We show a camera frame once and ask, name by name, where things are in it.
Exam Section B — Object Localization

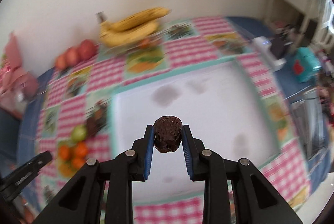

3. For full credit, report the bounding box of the orange tangerine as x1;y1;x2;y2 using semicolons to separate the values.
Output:
58;145;71;161

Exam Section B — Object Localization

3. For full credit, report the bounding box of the lowest dark dried date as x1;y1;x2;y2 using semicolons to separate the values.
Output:
153;116;183;153

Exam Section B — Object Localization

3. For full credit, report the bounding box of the upper green jujube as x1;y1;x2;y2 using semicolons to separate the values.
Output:
71;124;87;143

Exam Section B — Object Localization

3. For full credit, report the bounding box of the checkered fruit tablecloth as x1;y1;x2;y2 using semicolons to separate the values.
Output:
18;17;311;210

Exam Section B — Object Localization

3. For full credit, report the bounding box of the pink flower bouquet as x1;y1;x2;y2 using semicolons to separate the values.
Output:
1;33;39;120

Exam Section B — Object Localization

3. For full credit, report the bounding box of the silver remote control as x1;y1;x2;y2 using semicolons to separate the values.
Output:
290;88;326;160

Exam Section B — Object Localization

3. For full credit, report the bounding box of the white tray with teal rim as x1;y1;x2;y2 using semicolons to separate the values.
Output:
109;55;287;205

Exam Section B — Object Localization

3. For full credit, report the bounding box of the small left apple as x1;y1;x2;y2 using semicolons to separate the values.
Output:
55;54;68;71

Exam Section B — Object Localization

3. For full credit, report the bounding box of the teal tin box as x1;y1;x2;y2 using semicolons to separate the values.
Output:
292;47;321;83

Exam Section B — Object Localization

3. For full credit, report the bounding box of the middle red apple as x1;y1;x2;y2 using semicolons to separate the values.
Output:
65;47;80;67

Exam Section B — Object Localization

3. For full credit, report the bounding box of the red apple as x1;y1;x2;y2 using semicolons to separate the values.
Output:
78;39;97;61
65;47;80;67

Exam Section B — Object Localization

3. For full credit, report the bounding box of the right red apple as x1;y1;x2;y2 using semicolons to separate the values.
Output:
78;39;97;61

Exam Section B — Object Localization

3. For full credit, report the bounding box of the white power strip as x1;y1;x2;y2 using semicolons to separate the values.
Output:
251;37;286;72

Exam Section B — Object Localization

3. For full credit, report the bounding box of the black power adapter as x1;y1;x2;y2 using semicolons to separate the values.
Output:
269;34;293;59

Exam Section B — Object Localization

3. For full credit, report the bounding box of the lower banana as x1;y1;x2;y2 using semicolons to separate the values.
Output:
100;20;159;47

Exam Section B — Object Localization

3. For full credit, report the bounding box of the banana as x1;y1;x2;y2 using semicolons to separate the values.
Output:
101;7;171;32
100;20;159;47

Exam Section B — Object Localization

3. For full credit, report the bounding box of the tangerine inside container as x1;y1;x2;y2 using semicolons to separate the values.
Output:
139;38;150;48

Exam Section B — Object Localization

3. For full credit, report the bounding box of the clear plastic fruit container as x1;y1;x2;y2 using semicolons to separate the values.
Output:
99;31;166;55

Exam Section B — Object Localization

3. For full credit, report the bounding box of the upper banana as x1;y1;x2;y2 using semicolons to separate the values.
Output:
101;7;171;32

